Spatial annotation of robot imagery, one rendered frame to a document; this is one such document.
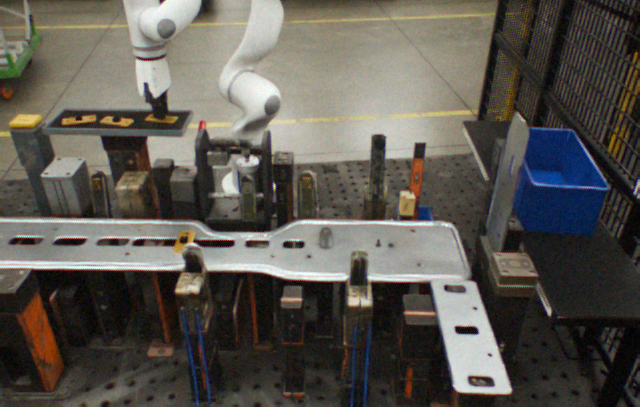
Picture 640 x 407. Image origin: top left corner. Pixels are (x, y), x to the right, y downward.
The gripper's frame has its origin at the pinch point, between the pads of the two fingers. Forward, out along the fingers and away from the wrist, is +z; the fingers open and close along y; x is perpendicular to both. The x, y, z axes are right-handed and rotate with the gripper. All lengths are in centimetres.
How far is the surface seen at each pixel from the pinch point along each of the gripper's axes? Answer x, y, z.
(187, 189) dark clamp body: 13.6, 17.1, 13.7
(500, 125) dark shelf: 96, -45, 16
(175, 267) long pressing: 20.3, 40.7, 19.2
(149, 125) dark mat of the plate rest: -1.5, 4.5, 2.9
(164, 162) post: 5.7, 12.6, 9.1
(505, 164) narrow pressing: 90, 16, -2
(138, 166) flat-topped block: -6.2, 6.2, 15.3
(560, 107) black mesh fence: 109, -33, 3
